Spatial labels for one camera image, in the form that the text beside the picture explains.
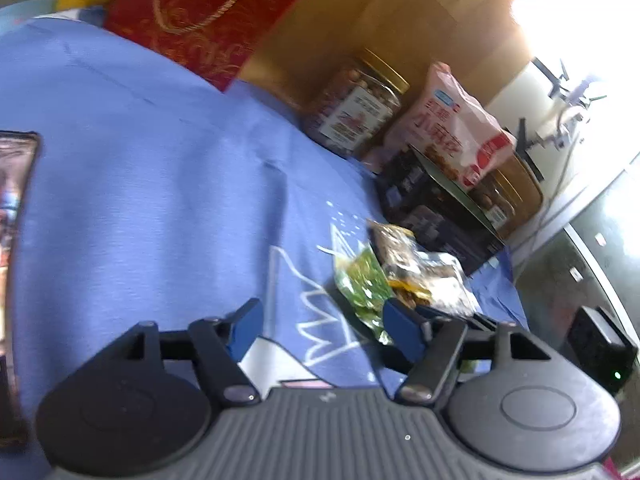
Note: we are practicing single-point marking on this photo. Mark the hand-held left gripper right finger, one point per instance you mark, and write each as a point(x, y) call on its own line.
point(402, 330)

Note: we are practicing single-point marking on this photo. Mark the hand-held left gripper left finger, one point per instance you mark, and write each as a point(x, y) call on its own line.
point(247, 330)

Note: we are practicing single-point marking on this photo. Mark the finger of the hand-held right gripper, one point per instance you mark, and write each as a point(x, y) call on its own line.
point(480, 321)

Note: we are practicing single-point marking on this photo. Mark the yellow nut packet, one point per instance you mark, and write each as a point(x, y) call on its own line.
point(407, 292)

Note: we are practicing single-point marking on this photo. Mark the brown grain bar clear wrapper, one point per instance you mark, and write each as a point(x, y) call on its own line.
point(445, 285)

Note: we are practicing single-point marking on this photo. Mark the small glossy green packet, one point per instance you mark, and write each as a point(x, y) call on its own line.
point(365, 280)

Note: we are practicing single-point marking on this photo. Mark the clear nut packet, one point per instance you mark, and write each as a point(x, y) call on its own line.
point(395, 247)

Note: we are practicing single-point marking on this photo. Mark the frosted glass door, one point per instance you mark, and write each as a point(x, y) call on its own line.
point(590, 260)

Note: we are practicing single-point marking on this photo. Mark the black cardboard box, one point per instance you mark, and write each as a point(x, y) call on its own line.
point(430, 210)

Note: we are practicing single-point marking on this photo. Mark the black tape strip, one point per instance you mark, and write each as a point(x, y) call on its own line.
point(522, 135)
point(532, 167)

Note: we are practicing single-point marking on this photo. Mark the blue printed cloth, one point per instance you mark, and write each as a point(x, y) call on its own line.
point(150, 185)

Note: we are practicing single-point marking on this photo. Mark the pink snack bag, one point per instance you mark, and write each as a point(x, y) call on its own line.
point(450, 130)

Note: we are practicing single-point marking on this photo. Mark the short nut jar gold lid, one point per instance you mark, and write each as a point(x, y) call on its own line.
point(350, 110)

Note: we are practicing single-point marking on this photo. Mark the wooden board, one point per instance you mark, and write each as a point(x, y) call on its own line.
point(400, 20)

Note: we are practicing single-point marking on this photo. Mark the red gift box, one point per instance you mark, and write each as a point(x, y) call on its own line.
point(200, 20)

